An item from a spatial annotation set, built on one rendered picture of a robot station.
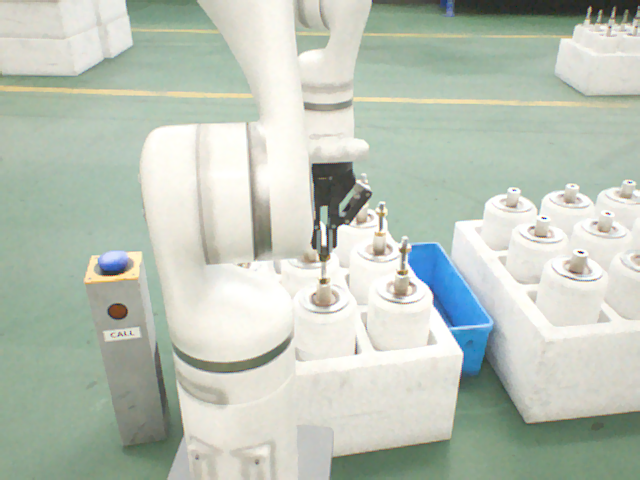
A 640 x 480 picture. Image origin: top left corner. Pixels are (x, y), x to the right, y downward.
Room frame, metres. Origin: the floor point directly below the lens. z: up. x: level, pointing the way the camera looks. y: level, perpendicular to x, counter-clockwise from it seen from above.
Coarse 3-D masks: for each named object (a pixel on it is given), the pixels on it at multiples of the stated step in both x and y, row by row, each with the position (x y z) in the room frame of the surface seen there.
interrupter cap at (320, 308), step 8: (304, 288) 0.72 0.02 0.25; (312, 288) 0.72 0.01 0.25; (336, 288) 0.72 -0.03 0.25; (344, 288) 0.72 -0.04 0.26; (304, 296) 0.70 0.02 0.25; (312, 296) 0.71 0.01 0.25; (336, 296) 0.70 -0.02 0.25; (344, 296) 0.70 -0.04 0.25; (304, 304) 0.68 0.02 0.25; (312, 304) 0.68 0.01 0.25; (320, 304) 0.69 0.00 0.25; (328, 304) 0.69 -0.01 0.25; (336, 304) 0.68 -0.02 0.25; (344, 304) 0.68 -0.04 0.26; (320, 312) 0.66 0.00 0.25; (328, 312) 0.66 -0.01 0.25
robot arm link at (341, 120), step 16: (320, 112) 0.67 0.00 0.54; (336, 112) 0.67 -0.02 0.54; (352, 112) 0.69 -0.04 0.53; (320, 128) 0.67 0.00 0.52; (336, 128) 0.67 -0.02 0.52; (352, 128) 0.69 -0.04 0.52; (320, 144) 0.64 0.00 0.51; (336, 144) 0.64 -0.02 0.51; (352, 144) 0.64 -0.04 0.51; (320, 160) 0.63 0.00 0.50; (336, 160) 0.63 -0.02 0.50; (352, 160) 0.63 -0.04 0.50
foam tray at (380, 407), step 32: (384, 352) 0.67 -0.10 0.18; (416, 352) 0.67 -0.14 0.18; (448, 352) 0.67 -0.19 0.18; (320, 384) 0.62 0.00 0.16; (352, 384) 0.63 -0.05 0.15; (384, 384) 0.64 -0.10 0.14; (416, 384) 0.65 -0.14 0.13; (448, 384) 0.66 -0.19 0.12; (320, 416) 0.62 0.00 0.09; (352, 416) 0.63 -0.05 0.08; (384, 416) 0.64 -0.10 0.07; (416, 416) 0.65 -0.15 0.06; (448, 416) 0.66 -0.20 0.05; (352, 448) 0.63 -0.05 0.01; (384, 448) 0.64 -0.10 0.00
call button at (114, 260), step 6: (108, 252) 0.70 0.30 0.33; (114, 252) 0.70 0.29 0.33; (120, 252) 0.70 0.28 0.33; (102, 258) 0.69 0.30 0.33; (108, 258) 0.69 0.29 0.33; (114, 258) 0.69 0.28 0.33; (120, 258) 0.69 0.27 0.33; (126, 258) 0.69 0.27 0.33; (102, 264) 0.67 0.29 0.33; (108, 264) 0.67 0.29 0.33; (114, 264) 0.67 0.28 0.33; (120, 264) 0.68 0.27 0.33; (108, 270) 0.68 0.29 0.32; (114, 270) 0.68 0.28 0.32
